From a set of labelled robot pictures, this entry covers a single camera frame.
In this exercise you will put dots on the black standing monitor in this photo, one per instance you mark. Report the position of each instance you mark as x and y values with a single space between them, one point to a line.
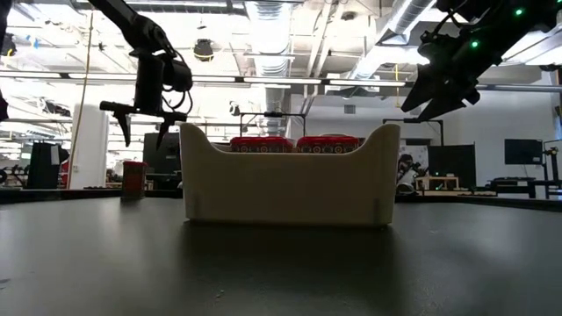
164 169

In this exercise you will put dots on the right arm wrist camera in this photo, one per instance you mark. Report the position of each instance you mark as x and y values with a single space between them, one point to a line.
439 50

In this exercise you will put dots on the large black ceiling dome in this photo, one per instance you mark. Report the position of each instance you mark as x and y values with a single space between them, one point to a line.
203 48

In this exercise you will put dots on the black equipment stand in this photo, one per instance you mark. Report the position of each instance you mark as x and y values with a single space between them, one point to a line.
554 162

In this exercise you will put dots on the white column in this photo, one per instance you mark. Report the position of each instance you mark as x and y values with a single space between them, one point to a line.
90 145

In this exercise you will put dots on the black wall monitor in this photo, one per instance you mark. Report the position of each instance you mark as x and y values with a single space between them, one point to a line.
522 151

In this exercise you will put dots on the silver flexible duct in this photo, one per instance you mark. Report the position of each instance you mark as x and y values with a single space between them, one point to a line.
270 44

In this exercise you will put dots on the light wooden bench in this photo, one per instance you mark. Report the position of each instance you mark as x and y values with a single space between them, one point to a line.
439 180

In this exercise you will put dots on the black cabinet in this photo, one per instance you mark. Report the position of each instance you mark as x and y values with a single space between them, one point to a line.
41 167

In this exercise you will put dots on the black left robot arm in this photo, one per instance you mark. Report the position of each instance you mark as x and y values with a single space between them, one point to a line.
131 22

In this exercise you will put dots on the black panel with green light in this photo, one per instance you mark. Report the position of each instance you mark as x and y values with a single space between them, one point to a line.
456 153

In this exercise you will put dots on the red lid spice jar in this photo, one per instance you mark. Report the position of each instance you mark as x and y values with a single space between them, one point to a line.
261 144
134 180
327 144

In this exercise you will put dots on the silver ceiling duct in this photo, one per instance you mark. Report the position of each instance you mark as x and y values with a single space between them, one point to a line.
404 17

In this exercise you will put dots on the person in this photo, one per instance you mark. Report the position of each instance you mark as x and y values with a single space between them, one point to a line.
406 177

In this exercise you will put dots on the white lid spice jar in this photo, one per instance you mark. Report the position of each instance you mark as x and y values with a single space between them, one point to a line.
334 134

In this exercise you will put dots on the black workbench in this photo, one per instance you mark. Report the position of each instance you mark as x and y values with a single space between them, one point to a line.
513 181

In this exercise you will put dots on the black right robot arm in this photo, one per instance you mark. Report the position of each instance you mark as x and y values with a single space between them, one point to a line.
527 26

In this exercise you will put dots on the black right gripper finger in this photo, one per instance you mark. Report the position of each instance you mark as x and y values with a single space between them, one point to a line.
426 88
452 102

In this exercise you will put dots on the black ceiling spotlight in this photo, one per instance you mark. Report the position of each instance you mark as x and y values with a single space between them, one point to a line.
8 44

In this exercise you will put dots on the white plastic bin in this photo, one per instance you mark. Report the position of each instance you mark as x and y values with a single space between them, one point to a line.
290 188

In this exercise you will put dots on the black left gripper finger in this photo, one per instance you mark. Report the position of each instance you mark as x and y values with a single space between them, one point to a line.
125 127
163 129

